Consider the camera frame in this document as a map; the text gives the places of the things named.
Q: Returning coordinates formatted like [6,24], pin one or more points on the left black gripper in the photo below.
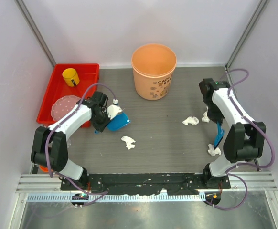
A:
[101,127]

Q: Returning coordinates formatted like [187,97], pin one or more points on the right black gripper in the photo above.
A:
[216,118]

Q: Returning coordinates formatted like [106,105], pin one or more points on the paper scrap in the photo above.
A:
[205,117]
[130,142]
[191,120]

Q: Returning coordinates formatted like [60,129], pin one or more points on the blue plastic dustpan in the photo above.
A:
[120,121]

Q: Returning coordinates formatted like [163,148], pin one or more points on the blue hand brush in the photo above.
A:
[220,135]

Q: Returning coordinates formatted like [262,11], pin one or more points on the orange plastic waste bin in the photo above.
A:
[153,67]

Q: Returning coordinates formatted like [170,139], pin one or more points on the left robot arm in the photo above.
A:
[49,147]

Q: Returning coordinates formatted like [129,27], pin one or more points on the paper scrap under right arm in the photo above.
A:
[213,151]

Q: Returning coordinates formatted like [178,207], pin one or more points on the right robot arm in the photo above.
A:
[242,135]

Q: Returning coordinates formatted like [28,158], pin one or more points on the clear plastic cup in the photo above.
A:
[68,143]

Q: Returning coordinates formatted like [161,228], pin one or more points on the pink dotted plate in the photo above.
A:
[63,106]

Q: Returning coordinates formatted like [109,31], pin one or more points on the yellow mug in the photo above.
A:
[71,77]

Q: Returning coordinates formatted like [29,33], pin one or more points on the red plastic tray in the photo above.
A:
[57,88]

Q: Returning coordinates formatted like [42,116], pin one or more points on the orange plastic bowl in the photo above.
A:
[44,169]

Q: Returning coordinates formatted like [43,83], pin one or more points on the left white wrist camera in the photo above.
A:
[113,110]

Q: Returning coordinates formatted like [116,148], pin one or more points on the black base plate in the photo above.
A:
[147,184]

